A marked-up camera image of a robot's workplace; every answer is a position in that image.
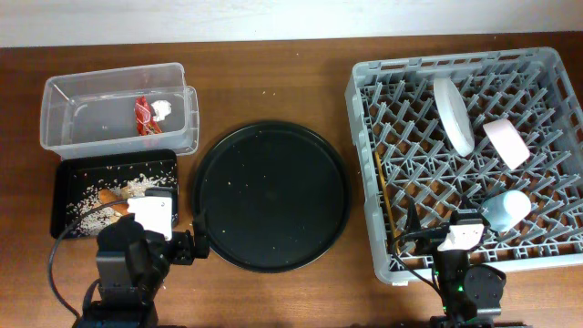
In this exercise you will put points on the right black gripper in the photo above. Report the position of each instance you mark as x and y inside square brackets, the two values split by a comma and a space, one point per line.
[428, 242]

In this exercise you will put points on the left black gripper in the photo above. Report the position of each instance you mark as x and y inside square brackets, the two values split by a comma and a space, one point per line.
[186, 252]

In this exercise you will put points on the wooden chopstick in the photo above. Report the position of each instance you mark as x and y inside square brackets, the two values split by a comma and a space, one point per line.
[381, 175]
[392, 226]

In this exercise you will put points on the light blue plastic cup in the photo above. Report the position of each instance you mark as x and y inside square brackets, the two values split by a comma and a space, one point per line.
[506, 210]

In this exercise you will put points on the orange carrot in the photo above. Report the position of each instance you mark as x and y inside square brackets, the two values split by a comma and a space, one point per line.
[119, 205]

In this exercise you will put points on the food scraps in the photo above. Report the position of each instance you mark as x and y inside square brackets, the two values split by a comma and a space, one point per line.
[126, 181]

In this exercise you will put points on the pink bowl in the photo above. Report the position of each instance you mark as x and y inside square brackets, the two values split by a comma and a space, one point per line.
[507, 142]

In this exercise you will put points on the grey round plate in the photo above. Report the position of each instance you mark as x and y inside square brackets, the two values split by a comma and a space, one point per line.
[453, 115]

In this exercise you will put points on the red snack wrapper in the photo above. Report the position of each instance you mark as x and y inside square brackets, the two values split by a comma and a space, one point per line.
[146, 125]

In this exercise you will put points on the white tissue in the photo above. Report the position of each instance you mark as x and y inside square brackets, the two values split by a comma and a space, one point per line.
[162, 109]

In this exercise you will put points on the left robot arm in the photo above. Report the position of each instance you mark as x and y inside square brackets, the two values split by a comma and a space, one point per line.
[132, 264]

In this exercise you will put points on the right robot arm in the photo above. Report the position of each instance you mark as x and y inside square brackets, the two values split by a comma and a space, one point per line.
[470, 293]

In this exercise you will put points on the grey dishwasher rack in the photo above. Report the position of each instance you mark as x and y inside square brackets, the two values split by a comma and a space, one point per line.
[391, 109]

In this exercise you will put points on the clear plastic waste bin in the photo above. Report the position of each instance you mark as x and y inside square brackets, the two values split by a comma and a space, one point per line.
[92, 114]

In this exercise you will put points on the round black serving tray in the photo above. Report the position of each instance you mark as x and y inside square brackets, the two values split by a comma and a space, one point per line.
[271, 197]

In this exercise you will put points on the black rectangular tray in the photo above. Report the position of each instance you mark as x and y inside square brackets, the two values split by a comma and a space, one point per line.
[68, 167]

